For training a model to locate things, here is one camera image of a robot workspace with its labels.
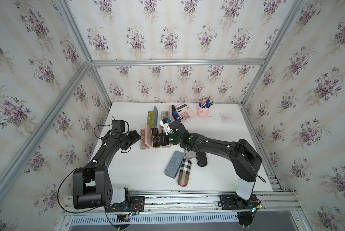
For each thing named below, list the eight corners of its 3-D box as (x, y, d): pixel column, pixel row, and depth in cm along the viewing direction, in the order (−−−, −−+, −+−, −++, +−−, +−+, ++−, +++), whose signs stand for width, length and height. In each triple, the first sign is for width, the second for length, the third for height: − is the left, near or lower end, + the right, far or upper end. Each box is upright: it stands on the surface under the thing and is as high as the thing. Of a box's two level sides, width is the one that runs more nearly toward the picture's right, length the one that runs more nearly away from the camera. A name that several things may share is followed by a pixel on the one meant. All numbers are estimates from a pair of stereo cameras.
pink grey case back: (161, 120, 112) (160, 114, 107) (162, 110, 118) (161, 105, 113) (171, 120, 112) (171, 114, 107) (171, 111, 118) (171, 105, 113)
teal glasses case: (163, 173, 85) (163, 171, 83) (174, 151, 94) (174, 149, 92) (175, 179, 83) (175, 177, 81) (185, 155, 92) (185, 154, 90)
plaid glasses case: (176, 184, 81) (176, 182, 78) (182, 159, 90) (182, 156, 88) (186, 187, 80) (187, 186, 77) (192, 161, 89) (192, 159, 87)
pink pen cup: (199, 119, 112) (202, 110, 103) (195, 112, 116) (197, 102, 108) (209, 116, 114) (212, 107, 105) (204, 109, 118) (206, 100, 110)
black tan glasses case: (197, 166, 87) (197, 165, 85) (195, 153, 93) (196, 151, 91) (206, 166, 87) (207, 165, 85) (204, 153, 93) (205, 151, 91)
